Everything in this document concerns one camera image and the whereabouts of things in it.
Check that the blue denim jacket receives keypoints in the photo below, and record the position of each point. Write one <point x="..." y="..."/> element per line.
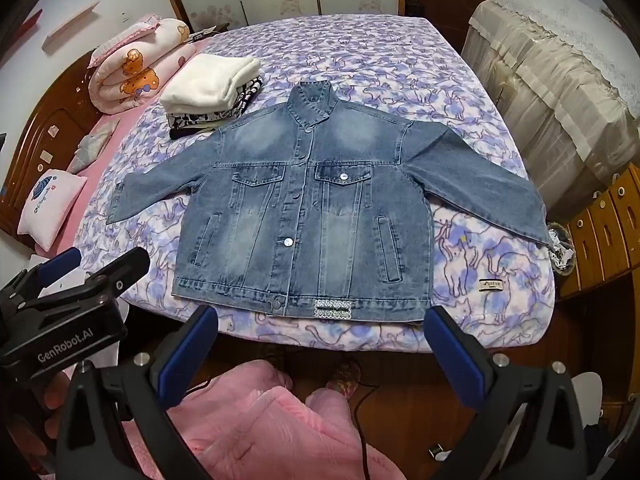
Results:
<point x="300" y="220"/>

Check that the black white patterned folded cloth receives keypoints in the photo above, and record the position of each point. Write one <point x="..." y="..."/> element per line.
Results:
<point x="246" y="97"/>

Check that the red wall shelf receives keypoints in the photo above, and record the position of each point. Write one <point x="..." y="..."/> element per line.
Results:
<point x="30" y="22"/>

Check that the trash basket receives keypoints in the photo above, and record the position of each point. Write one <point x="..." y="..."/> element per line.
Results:
<point x="560" y="255"/>

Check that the beige cloth covered furniture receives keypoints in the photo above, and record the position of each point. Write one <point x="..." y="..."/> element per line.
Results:
<point x="550" y="85"/>

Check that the small pink printed pillow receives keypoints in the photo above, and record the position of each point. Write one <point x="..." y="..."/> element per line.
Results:
<point x="50" y="210"/>

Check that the wooden drawer cabinet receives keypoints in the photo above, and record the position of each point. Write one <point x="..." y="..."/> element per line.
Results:
<point x="605" y="240"/>

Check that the pink bed sheet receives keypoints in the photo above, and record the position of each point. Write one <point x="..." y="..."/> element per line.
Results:
<point x="92" y="183"/>

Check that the pink bear print quilt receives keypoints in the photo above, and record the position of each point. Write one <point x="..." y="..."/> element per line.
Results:
<point x="135" y="77"/>

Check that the dark box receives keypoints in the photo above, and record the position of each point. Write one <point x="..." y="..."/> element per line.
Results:
<point x="415" y="7"/>

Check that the pink wall shelf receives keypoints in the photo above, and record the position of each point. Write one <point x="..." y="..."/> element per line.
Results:
<point x="70" y="27"/>

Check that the wooden headboard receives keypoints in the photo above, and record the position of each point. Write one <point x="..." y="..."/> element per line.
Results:
<point x="45" y="125"/>

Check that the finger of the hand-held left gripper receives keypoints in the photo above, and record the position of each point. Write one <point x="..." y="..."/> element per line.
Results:
<point x="125" y="266"/>
<point x="65" y="260"/>

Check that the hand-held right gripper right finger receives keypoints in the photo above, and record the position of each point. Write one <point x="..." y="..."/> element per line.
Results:
<point x="454" y="355"/>

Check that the purple floral blanket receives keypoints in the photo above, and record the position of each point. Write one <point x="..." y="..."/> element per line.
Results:
<point x="375" y="60"/>

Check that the pink fluffy robe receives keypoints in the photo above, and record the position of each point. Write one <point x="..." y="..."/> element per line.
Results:
<point x="260" y="425"/>

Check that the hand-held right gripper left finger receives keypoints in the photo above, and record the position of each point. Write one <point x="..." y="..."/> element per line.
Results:
<point x="186" y="355"/>

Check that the person's left hand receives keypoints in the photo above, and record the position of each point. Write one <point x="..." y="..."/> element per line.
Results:
<point x="56" y="392"/>

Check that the grey pillow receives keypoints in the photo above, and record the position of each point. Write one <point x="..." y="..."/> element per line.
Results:
<point x="92" y="142"/>

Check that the pink frilled pillow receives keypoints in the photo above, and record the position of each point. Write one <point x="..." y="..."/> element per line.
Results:
<point x="125" y="35"/>

